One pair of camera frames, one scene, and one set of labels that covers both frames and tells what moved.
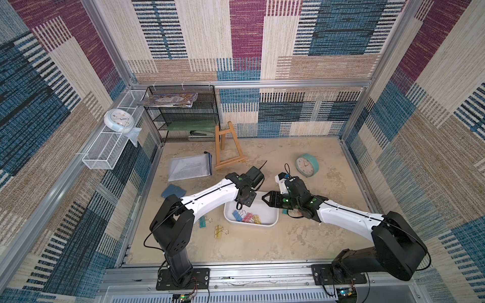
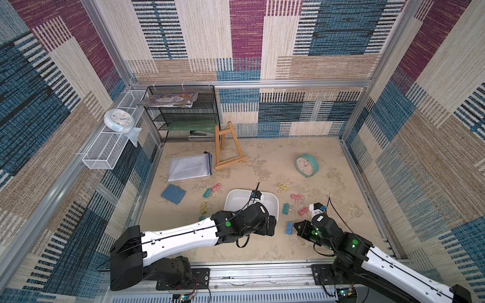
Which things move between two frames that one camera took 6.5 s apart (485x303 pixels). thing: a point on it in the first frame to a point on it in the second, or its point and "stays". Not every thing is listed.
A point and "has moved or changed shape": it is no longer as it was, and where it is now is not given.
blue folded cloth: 173,189 stays
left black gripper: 249,202 to 264,230
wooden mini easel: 220,141 stays
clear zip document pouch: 190,166 stays
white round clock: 119,120 stays
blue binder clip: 237,216 has moved or changed shape
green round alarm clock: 307,165 stays
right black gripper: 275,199 to 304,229
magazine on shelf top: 180,100 stays
